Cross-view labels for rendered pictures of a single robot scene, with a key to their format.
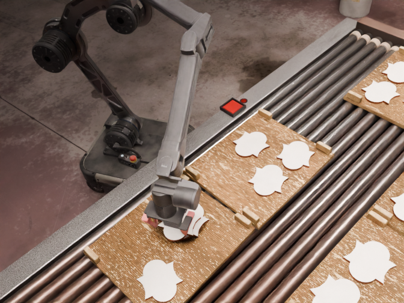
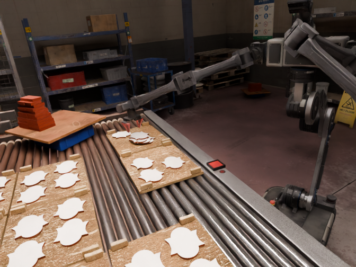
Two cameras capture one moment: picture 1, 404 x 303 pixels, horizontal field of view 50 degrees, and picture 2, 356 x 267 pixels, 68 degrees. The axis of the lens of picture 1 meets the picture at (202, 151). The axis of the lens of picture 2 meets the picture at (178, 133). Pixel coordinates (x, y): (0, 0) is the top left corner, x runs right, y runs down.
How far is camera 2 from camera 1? 2.09 m
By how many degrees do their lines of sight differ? 84
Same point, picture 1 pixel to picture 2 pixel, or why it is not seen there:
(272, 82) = (240, 188)
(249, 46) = not seen: outside the picture
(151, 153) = not seen: hidden behind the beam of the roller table
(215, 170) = (164, 151)
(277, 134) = (175, 174)
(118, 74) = not seen: outside the picture
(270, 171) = (147, 163)
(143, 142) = (295, 213)
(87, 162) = (278, 188)
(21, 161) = (303, 180)
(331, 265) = (80, 170)
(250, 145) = (172, 161)
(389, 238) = (68, 192)
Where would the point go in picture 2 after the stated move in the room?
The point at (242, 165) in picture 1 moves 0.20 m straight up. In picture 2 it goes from (161, 158) to (157, 126)
